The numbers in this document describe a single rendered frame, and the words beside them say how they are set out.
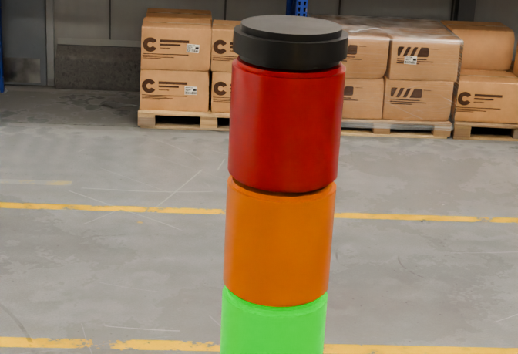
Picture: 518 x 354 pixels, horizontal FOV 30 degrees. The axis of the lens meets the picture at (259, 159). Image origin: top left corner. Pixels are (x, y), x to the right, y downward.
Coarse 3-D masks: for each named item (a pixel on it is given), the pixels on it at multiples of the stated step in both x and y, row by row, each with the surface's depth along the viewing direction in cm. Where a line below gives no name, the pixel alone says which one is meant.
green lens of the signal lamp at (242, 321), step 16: (224, 288) 46; (224, 304) 45; (240, 304) 44; (256, 304) 44; (304, 304) 44; (320, 304) 45; (224, 320) 45; (240, 320) 44; (256, 320) 44; (272, 320) 44; (288, 320) 44; (304, 320) 44; (320, 320) 45; (224, 336) 46; (240, 336) 44; (256, 336) 44; (272, 336) 44; (288, 336) 44; (304, 336) 44; (320, 336) 45; (224, 352) 46; (240, 352) 45; (256, 352) 44; (272, 352) 44; (288, 352) 44; (304, 352) 45; (320, 352) 46
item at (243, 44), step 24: (240, 24) 42; (264, 24) 41; (288, 24) 42; (312, 24) 42; (336, 24) 42; (240, 48) 41; (264, 48) 40; (288, 48) 40; (312, 48) 40; (336, 48) 40
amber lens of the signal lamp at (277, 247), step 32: (256, 192) 42; (320, 192) 43; (256, 224) 42; (288, 224) 42; (320, 224) 43; (224, 256) 45; (256, 256) 43; (288, 256) 43; (320, 256) 43; (256, 288) 43; (288, 288) 43; (320, 288) 44
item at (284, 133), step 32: (256, 96) 41; (288, 96) 40; (320, 96) 41; (256, 128) 41; (288, 128) 41; (320, 128) 41; (256, 160) 41; (288, 160) 41; (320, 160) 42; (288, 192) 42
